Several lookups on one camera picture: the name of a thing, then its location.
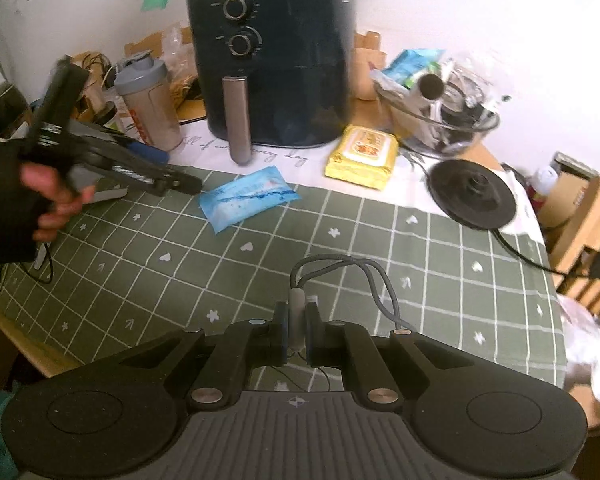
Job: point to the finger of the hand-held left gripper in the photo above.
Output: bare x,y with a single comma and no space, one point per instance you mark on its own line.
150,180
147,152

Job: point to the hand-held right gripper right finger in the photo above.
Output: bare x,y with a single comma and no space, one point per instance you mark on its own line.
313,332

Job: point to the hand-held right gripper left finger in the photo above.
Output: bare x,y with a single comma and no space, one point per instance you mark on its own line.
280,332

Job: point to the blue wet wipes packet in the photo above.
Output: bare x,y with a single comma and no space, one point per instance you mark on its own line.
250,197

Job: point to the person's left hand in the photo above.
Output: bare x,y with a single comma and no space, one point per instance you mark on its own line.
55,210

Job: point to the shaker bottle with grey lid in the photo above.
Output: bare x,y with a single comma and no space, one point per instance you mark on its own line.
152,110

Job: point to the green canister with black lid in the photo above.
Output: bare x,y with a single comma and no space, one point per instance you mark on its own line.
111,117

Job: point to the green checked tablecloth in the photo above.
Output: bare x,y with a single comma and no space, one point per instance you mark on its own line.
330,240

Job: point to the clear plastic bag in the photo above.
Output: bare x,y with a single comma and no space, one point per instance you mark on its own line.
177,60

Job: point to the black air fryer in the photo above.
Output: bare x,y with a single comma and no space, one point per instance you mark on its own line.
290,75

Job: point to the yellow wipes pack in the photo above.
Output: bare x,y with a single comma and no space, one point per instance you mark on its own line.
362,157

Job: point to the black kettle base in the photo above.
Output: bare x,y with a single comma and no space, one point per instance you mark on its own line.
467,195

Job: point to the glass bowl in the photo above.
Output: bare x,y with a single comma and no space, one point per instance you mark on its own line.
455,132

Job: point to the white tube with dark end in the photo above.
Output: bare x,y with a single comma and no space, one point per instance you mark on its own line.
427,87

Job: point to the wooden chair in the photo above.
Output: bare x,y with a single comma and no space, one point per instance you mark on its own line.
580,285

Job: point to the white bottle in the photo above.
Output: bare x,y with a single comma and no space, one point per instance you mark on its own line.
542,185

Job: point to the blue green packet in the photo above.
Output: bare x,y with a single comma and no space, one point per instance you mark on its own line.
410,62

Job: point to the crumpled white plastic bag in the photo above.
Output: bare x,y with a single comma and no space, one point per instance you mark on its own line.
595,360

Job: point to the small cardboard box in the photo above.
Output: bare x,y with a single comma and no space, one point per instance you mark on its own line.
585,200

